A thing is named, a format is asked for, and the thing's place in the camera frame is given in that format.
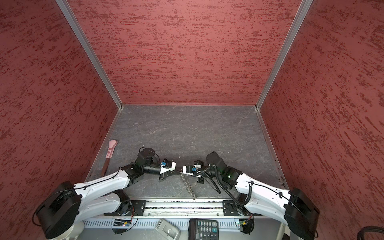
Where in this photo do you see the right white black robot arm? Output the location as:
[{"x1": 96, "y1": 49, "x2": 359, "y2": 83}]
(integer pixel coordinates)
[{"x1": 183, "y1": 152, "x2": 320, "y2": 240}]

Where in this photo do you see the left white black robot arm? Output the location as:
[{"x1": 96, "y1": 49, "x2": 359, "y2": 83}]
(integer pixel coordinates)
[{"x1": 33, "y1": 148, "x2": 177, "y2": 239}]

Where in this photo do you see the pink paw back scratcher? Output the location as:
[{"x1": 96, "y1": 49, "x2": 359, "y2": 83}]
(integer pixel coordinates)
[{"x1": 100, "y1": 140, "x2": 118, "y2": 177}]

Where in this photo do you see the black desk calculator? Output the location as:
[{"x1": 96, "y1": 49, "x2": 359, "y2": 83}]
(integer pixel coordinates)
[{"x1": 188, "y1": 219, "x2": 219, "y2": 240}]

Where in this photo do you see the grey plastic device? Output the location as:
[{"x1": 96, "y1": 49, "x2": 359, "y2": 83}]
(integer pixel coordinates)
[{"x1": 155, "y1": 219, "x2": 181, "y2": 240}]

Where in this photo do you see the white ceramic mug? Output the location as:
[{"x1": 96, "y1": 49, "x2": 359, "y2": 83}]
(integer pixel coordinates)
[{"x1": 53, "y1": 221, "x2": 85, "y2": 240}]

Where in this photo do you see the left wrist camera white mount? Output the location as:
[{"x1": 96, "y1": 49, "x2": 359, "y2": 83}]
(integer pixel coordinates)
[{"x1": 160, "y1": 159, "x2": 176, "y2": 174}]

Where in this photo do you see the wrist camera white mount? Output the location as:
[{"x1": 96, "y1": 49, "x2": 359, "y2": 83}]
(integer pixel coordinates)
[
  {"x1": 182, "y1": 160, "x2": 204, "y2": 172},
  {"x1": 160, "y1": 159, "x2": 176, "y2": 174}
]

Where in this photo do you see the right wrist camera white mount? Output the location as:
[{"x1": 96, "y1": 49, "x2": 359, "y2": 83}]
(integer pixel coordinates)
[{"x1": 182, "y1": 160, "x2": 204, "y2": 172}]

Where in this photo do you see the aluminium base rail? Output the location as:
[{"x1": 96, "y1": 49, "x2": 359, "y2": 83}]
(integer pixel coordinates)
[{"x1": 62, "y1": 197, "x2": 305, "y2": 218}]

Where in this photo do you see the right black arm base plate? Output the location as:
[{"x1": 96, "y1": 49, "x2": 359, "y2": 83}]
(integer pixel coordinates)
[{"x1": 222, "y1": 200, "x2": 250, "y2": 217}]

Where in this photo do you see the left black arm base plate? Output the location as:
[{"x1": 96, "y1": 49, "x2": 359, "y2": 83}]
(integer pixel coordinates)
[{"x1": 116, "y1": 200, "x2": 147, "y2": 216}]

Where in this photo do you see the black cable loop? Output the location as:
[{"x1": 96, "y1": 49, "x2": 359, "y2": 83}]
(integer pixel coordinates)
[{"x1": 356, "y1": 225, "x2": 384, "y2": 240}]

